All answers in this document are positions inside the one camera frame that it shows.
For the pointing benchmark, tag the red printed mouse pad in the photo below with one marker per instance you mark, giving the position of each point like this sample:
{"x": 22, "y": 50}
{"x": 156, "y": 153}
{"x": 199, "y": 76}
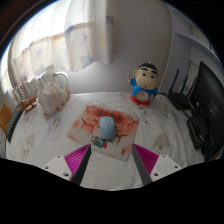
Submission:
{"x": 128, "y": 130}

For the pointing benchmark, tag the black box device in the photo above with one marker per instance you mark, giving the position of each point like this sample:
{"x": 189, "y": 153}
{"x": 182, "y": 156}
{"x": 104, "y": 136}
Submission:
{"x": 197, "y": 131}

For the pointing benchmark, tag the white wall shelf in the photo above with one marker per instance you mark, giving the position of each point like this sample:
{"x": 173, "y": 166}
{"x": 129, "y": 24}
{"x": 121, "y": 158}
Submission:
{"x": 198, "y": 41}

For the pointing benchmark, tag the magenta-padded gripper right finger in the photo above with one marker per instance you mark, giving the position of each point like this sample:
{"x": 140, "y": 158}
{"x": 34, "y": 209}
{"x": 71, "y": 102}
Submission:
{"x": 147, "y": 158}

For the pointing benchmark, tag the cartoon boy figurine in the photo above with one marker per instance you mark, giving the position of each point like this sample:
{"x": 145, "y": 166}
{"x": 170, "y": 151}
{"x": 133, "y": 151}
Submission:
{"x": 145, "y": 85}

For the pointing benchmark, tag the large white conch shell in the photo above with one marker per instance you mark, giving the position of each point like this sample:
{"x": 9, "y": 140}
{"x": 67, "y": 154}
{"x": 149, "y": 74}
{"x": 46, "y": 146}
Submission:
{"x": 53, "y": 98}

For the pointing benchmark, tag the white star-print curtain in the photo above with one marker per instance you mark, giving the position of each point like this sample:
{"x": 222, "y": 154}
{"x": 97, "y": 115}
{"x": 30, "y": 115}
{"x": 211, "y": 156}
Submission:
{"x": 56, "y": 40}

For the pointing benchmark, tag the black router with antennas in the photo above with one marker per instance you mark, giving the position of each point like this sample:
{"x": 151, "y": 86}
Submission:
{"x": 180, "y": 100}

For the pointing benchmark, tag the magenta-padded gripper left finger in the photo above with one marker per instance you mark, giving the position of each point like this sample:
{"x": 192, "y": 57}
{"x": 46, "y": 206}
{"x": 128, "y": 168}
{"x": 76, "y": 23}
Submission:
{"x": 76, "y": 158}

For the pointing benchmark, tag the light blue computer mouse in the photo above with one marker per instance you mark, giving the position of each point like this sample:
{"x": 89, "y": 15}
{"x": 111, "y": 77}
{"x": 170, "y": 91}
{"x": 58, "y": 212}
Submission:
{"x": 107, "y": 128}

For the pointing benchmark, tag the black monitor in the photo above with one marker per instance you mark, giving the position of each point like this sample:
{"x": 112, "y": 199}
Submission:
{"x": 211, "y": 106}

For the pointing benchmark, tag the white printed tablecloth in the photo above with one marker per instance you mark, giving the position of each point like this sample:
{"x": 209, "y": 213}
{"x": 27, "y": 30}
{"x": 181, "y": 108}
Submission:
{"x": 43, "y": 140}

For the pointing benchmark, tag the white radiator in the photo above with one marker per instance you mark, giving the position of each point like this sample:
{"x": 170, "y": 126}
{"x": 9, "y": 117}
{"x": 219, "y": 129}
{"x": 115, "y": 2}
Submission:
{"x": 65, "y": 75}

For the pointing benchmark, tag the wooden model sailing ship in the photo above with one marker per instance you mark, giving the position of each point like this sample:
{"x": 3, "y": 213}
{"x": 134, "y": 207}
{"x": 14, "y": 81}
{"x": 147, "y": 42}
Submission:
{"x": 28, "y": 103}

